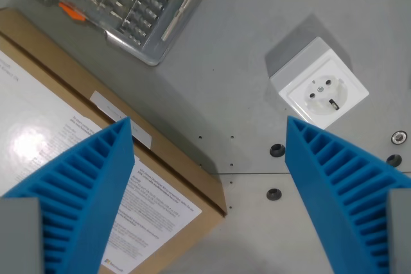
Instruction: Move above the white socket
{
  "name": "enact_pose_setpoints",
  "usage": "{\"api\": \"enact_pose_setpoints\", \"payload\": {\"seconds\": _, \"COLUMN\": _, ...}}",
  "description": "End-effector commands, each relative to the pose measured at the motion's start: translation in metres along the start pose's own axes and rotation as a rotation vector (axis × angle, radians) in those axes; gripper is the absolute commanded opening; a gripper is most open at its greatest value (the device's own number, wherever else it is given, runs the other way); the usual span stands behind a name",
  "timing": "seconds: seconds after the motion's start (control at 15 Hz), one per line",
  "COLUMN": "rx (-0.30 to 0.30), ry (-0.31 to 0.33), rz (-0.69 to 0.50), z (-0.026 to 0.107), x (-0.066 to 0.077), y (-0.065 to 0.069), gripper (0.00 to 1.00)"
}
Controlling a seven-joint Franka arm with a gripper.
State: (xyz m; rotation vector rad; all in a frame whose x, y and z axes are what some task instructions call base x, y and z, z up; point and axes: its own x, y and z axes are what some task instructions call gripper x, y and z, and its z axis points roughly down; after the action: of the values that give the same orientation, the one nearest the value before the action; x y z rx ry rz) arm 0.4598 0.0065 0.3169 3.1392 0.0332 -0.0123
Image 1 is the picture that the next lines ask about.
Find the clear screwdriver bit case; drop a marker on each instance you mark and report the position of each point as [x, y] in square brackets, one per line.
[128, 4]

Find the white wall socket box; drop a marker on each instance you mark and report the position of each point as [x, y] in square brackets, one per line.
[318, 84]

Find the small white sticker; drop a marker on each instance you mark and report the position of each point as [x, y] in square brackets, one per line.
[120, 116]

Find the white printed box label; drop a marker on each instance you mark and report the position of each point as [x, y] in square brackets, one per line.
[41, 120]

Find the silver table bolt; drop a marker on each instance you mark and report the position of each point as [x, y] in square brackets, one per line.
[398, 137]

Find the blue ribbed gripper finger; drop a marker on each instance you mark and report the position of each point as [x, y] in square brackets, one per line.
[83, 187]
[334, 190]

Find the brown cardboard box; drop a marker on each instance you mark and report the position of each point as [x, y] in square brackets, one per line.
[29, 88]

